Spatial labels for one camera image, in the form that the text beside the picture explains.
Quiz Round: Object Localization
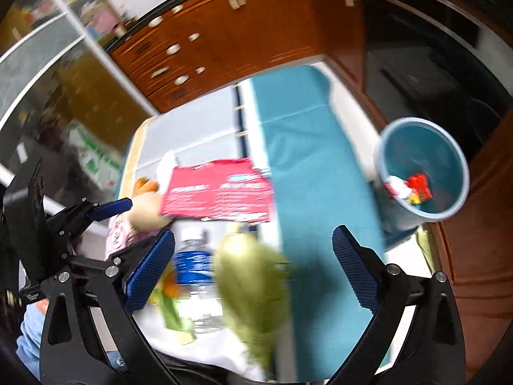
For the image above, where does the clear plastic water bottle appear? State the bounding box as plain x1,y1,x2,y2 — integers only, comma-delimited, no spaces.
173,227,223,334

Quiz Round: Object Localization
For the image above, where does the green white sack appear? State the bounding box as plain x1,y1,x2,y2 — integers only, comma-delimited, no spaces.
65,120,122,191

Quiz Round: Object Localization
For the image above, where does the red plastic bag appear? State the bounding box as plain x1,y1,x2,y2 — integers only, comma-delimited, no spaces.
406,173,433,205

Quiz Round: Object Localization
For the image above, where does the pink cartoon paper package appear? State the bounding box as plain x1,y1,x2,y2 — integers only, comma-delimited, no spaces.
105,212,137,259

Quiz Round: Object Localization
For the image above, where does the blue round trash bin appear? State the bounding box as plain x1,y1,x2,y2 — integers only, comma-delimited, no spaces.
374,117,470,233

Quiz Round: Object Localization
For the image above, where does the white framed glass door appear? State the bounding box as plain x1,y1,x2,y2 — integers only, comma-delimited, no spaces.
1,0,155,213

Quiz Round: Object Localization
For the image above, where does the teal grey tablecloth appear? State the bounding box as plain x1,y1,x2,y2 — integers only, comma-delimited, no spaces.
119,64,429,382

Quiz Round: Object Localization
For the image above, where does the brown wooden kitchen cabinet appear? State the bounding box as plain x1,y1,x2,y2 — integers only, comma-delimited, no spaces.
107,0,512,376

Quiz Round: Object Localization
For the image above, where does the red snack package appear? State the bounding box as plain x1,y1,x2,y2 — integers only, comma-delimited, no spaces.
160,158,274,223

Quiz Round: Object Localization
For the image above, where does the orange peel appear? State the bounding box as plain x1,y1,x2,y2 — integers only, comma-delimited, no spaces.
132,176,160,197

